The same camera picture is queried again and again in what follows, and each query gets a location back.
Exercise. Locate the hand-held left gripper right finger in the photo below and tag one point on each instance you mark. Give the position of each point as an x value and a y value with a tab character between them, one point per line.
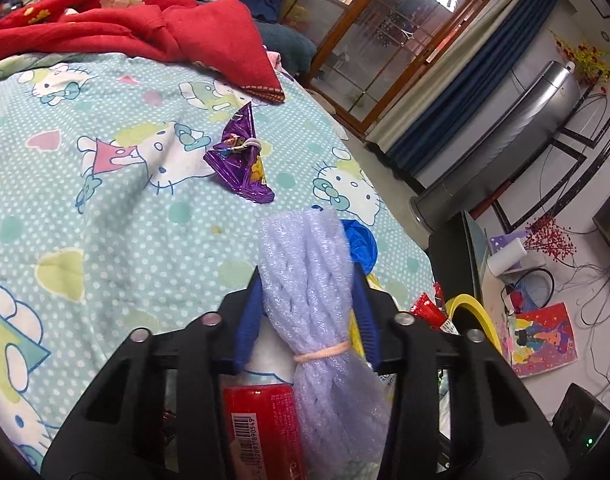
367	320

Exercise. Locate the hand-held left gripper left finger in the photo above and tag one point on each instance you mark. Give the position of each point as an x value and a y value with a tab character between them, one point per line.
247	320

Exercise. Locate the red snack wrapper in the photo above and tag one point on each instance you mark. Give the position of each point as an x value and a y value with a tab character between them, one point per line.
427	310

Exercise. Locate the pale foam net sleeve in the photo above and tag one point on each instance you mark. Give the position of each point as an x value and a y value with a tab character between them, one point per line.
305	270

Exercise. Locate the red cylindrical tube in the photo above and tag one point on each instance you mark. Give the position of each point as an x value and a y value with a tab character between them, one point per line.
260	425

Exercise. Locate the yellow trash bin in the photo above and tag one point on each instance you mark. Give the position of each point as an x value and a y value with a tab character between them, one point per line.
477	305

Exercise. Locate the blue plastic bag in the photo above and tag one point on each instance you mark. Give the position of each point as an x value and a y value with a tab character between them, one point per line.
360	242

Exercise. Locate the cartoon cat printed bed sheet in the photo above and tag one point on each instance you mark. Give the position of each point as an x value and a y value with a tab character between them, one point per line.
135	240

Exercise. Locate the purple snack wrapper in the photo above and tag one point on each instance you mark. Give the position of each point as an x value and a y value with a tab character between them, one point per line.
240	170

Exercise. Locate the white paper roll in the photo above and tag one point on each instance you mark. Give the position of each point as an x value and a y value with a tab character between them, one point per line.
507	257

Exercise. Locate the purple box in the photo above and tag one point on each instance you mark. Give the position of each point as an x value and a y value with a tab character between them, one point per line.
500	242

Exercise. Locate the colourful painting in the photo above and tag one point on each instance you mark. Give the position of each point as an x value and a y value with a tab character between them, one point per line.
545	340

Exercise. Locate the red berry branch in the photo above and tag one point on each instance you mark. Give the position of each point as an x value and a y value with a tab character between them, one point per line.
550	237

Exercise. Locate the silver tower air conditioner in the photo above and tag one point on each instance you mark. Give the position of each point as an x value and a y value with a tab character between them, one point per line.
525	125

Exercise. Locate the dark blue plush blanket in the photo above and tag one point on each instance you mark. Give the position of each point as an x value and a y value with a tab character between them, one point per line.
290	47

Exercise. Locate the wooden framed glass door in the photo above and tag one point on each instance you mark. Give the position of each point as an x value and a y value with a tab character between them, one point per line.
385	35

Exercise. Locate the red blanket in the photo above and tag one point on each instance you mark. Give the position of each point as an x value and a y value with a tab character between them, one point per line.
210	35

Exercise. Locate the yellow artificial flowers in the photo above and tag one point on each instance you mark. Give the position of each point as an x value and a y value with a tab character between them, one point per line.
587	57

